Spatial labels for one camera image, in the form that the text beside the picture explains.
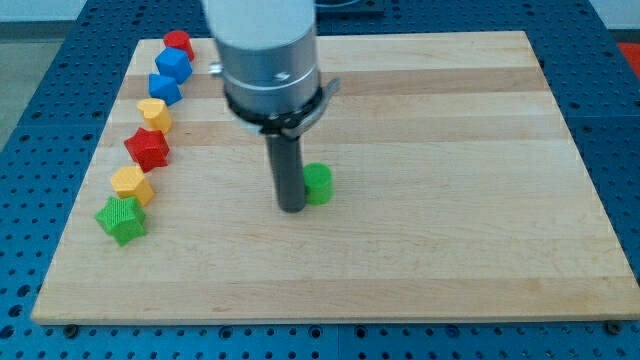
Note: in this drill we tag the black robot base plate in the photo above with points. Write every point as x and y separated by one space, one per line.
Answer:
349 7

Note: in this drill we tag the blue pentagon block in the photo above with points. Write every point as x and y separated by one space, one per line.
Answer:
164 88

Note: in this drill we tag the green cylinder block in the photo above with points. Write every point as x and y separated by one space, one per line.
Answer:
318 180

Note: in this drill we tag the wooden board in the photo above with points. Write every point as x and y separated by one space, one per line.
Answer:
459 196

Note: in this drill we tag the yellow heart block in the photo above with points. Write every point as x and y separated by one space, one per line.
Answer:
155 114

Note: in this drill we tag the green star block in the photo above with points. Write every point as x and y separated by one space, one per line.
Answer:
123 219

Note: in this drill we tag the red cylinder block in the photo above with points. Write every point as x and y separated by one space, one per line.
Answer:
179 39

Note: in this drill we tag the blue cube block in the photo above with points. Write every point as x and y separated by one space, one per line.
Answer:
174 63

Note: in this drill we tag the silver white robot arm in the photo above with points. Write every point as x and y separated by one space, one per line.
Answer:
268 61

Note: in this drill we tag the red star block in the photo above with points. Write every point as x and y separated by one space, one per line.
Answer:
148 148

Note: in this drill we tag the yellow hexagon block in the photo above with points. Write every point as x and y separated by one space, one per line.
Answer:
131 181

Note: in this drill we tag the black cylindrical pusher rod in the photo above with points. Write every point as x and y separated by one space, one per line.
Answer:
285 158

